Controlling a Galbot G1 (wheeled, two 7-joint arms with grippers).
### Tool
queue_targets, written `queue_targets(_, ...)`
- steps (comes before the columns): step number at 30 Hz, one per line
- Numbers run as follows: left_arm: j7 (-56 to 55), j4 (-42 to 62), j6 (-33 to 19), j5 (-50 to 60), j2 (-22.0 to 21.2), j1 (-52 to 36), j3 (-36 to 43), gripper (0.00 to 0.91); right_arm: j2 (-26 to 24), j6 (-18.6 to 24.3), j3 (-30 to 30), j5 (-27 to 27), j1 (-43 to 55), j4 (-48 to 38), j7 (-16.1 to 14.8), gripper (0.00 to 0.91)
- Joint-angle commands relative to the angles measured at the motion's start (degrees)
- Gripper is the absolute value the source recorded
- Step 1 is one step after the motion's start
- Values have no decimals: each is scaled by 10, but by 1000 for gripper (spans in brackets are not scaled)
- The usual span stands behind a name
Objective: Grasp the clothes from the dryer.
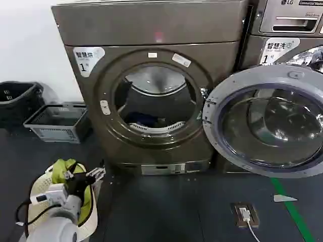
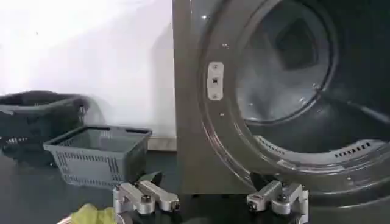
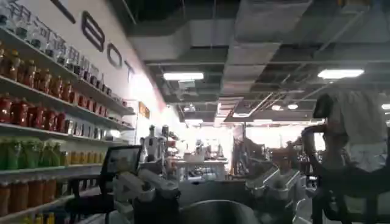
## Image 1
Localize green floor tape strip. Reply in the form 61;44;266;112
271;177;316;242

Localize metal floor socket box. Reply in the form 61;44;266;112
230;201;260;228

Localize white arrow floor sticker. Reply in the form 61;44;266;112
273;194;299;203

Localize round glass dryer door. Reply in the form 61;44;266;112
201;64;323;179

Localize white plug and cable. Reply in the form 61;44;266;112
239;207;263;242

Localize grey slatted plastic crate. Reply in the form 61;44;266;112
23;102;93;145

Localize grey-brown front-load dryer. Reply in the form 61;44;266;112
51;0;253;176

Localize dark blue clothes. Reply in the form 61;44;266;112
124;110;158;127

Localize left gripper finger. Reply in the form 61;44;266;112
63;161;79;180
85;159;106;180

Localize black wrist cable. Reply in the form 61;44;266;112
16;197;64;228

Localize lime green cloth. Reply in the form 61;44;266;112
51;158;93;226

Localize grey washer with drawer panel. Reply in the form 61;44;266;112
236;0;323;174

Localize black plastic basket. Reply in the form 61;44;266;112
0;81;46;130

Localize white perforated laundry basket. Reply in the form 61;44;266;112
26;161;102;234

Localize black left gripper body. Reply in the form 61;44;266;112
66;173;97;203

